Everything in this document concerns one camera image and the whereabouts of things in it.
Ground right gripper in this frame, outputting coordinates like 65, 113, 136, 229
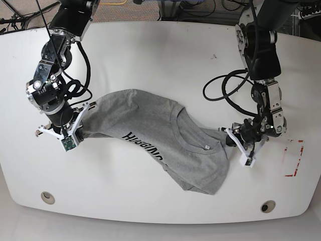
35, 101, 96, 143

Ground left table cable grommet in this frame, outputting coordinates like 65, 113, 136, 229
41, 192, 55, 205

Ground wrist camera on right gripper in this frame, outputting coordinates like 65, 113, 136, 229
61, 136, 76, 152

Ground right table cable grommet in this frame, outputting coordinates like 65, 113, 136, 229
260, 200, 276, 213

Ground table cable grommet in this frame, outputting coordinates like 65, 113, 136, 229
41, 192, 55, 205
260, 200, 276, 213

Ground black tripod legs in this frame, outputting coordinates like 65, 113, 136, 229
1, 1, 59, 35

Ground white power strip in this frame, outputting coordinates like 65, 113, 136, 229
298, 5, 320, 20

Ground grey T-shirt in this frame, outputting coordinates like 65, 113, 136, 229
82, 89, 232, 195

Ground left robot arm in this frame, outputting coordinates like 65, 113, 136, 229
222, 1, 299, 167

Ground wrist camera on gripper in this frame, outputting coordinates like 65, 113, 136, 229
239, 154, 256, 168
61, 136, 76, 152

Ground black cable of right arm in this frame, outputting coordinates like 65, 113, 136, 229
35, 0, 93, 106

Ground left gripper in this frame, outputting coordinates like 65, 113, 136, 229
218, 120, 269, 158

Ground yellow cable on floor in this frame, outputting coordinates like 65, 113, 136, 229
100, 0, 127, 6

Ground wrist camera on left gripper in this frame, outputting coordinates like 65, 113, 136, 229
239, 154, 256, 168

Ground red tape rectangle marking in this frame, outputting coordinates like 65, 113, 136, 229
282, 140, 305, 177

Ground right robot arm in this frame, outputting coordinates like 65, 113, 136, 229
26, 1, 100, 150

